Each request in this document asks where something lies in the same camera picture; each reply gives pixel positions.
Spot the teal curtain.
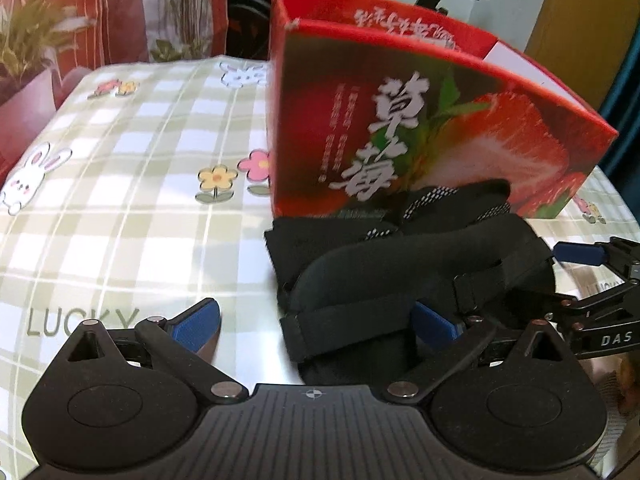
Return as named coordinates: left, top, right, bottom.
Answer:
left=600, top=28, right=639, bottom=193

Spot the checked bunny tablecloth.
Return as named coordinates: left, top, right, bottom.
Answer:
left=0, top=56, right=640, bottom=480

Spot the red printed backdrop curtain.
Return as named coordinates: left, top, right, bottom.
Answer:
left=1, top=0, right=228, bottom=174

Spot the red strawberry cardboard box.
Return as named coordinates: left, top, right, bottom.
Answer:
left=268, top=0, right=616, bottom=219

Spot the operator hand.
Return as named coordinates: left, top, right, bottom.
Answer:
left=617, top=354, right=639, bottom=403

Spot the wooden door panel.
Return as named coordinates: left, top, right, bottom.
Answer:
left=525, top=0, right=639, bottom=108

